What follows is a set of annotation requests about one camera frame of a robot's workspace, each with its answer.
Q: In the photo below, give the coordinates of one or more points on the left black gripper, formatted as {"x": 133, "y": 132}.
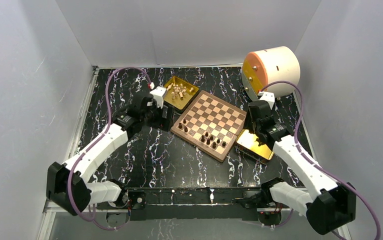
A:
{"x": 164, "y": 124}

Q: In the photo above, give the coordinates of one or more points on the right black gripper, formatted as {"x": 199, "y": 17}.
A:
{"x": 248, "y": 122}

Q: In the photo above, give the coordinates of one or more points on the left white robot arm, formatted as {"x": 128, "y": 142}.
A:
{"x": 68, "y": 183}

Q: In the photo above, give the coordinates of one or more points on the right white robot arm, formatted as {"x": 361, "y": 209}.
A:
{"x": 326, "y": 203}

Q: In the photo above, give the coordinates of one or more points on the gold tray dark pieces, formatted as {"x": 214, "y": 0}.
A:
{"x": 247, "y": 144}

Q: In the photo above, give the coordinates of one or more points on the gold tray light pieces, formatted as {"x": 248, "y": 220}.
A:
{"x": 179, "y": 106}

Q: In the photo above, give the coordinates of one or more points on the pile of light pieces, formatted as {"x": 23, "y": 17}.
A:
{"x": 180, "y": 91}

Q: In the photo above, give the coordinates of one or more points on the wooden chess board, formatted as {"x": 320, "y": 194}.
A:
{"x": 208, "y": 113}

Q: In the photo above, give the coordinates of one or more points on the white round drawer cabinet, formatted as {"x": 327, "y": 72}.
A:
{"x": 267, "y": 66}

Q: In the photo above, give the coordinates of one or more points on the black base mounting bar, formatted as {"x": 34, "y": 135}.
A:
{"x": 243, "y": 203}

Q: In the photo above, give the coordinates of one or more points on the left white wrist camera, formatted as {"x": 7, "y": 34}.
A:
{"x": 158, "y": 94}

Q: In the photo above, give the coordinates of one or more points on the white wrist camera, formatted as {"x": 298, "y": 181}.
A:
{"x": 158, "y": 94}
{"x": 268, "y": 97}

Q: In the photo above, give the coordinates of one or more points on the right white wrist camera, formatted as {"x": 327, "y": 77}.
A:
{"x": 268, "y": 97}

